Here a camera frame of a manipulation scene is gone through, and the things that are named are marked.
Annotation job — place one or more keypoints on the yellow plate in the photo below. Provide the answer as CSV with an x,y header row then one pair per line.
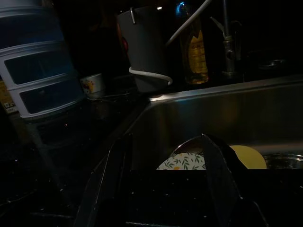
x,y
251,157

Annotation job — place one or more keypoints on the yellow tea box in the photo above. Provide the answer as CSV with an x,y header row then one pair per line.
x,y
4,94

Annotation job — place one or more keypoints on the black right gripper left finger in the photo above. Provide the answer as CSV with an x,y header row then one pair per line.
x,y
106,189

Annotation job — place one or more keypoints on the leaf print white plate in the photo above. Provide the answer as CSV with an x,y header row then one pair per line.
x,y
184,162

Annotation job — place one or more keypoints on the white tiered plastic rack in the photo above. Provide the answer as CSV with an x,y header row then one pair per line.
x,y
30,26

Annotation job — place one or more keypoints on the small floral white cup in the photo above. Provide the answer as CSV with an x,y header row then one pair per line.
x,y
94,82

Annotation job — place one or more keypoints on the round steel pot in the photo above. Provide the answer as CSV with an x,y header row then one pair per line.
x,y
284,160

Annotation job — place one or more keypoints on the stainless steel sink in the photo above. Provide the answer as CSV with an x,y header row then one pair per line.
x,y
213,113

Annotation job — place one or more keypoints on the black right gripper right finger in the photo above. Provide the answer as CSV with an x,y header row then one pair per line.
x,y
222,184

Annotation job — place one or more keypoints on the chrome sink faucet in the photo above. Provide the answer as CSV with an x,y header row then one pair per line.
x,y
228,54

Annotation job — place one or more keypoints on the grey electric kettle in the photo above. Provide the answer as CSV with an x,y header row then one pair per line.
x,y
146,47

